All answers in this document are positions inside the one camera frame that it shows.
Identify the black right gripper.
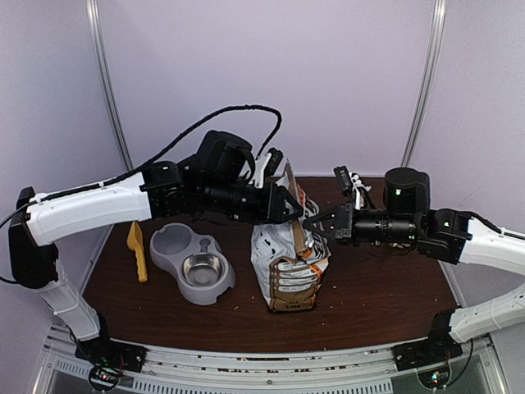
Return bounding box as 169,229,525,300
302,202,418,249

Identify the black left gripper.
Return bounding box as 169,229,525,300
199,178,305,226

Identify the dog food bag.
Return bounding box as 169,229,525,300
251,163,331,313

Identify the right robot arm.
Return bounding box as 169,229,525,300
303,166,524,363

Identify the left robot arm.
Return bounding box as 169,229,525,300
7,131,304,364

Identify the grey double pet feeder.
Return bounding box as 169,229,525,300
149,223,235,305

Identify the steel bowl in feeder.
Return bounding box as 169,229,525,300
181,252,225,287

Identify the yellow plastic scoop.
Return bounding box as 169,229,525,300
126,222,148,283

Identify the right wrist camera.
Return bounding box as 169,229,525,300
333,166,376,210

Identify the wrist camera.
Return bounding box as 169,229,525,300
249,148,284,189
333,166,376,210

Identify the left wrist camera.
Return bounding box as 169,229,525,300
249,148,284,189

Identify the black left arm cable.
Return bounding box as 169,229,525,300
0,104,284,284

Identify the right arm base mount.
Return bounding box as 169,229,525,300
392,336,463,371

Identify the front aluminium rail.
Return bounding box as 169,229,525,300
40,323,493,394

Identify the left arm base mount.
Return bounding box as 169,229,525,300
75,337,147,373

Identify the right aluminium frame post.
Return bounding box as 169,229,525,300
401,0,447,167

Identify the aluminium frame post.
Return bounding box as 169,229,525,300
85,0,134,171
401,0,447,167

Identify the left aluminium frame post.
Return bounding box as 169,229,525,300
85,0,134,171

